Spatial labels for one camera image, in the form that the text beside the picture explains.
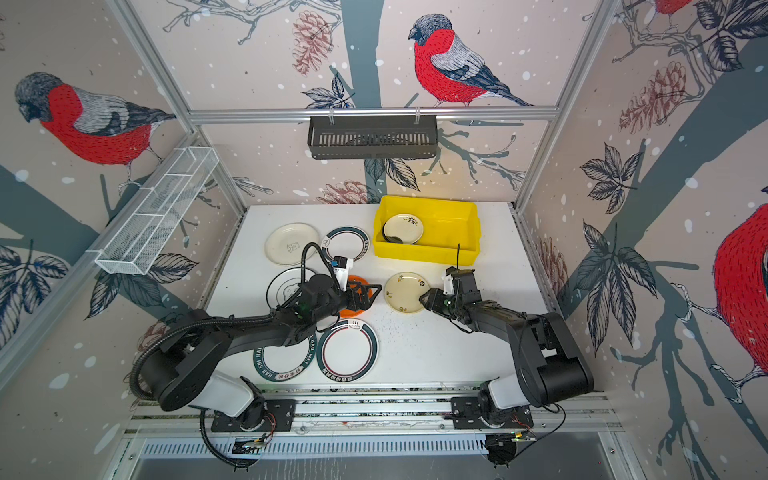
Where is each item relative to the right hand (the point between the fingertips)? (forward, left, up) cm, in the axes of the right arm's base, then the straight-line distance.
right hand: (425, 302), depth 92 cm
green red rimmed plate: (-16, +22, -1) cm, 27 cm away
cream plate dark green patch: (+31, +6, +1) cm, 31 cm away
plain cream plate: (+23, +52, 0) cm, 57 cm away
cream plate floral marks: (+6, +7, -2) cm, 9 cm away
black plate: (+26, +12, -1) cm, 29 cm away
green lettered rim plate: (-19, +39, 0) cm, 44 cm away
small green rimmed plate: (+25, +29, -1) cm, 39 cm away
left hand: (-2, +16, +11) cm, 19 cm away
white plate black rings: (+6, +47, +1) cm, 47 cm away
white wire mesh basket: (+2, +72, +31) cm, 79 cm away
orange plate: (-9, +20, +11) cm, 25 cm away
